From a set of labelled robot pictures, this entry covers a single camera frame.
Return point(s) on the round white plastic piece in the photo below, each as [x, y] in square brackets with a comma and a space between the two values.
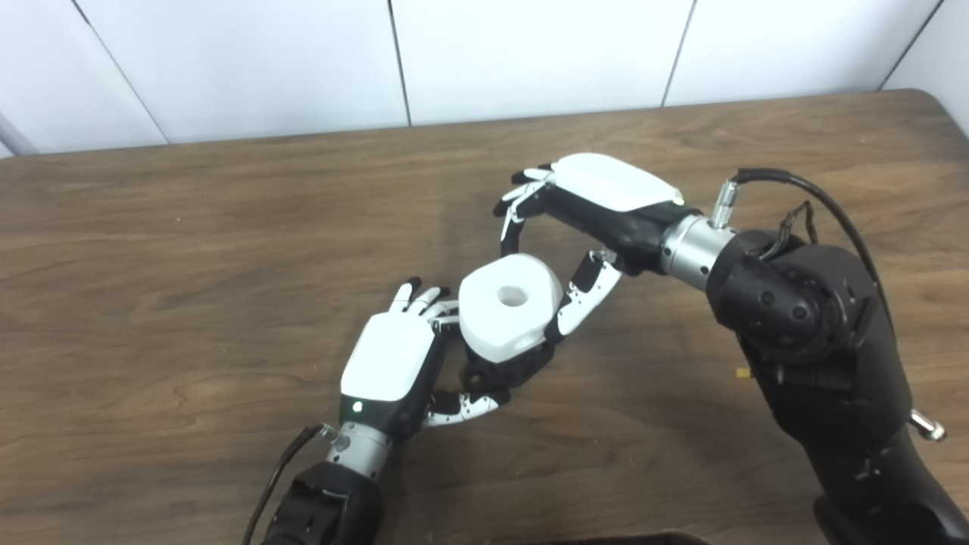
[492, 325]

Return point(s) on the black plastic flanged holder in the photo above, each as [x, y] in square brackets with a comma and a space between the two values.
[500, 372]

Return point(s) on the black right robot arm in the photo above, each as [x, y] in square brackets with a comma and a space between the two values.
[825, 356]

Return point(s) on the grey wall corner post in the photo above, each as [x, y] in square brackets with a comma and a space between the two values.
[14, 138]

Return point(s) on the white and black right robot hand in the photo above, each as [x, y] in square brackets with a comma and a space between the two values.
[613, 182]

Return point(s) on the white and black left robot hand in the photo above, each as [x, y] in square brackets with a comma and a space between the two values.
[386, 356]

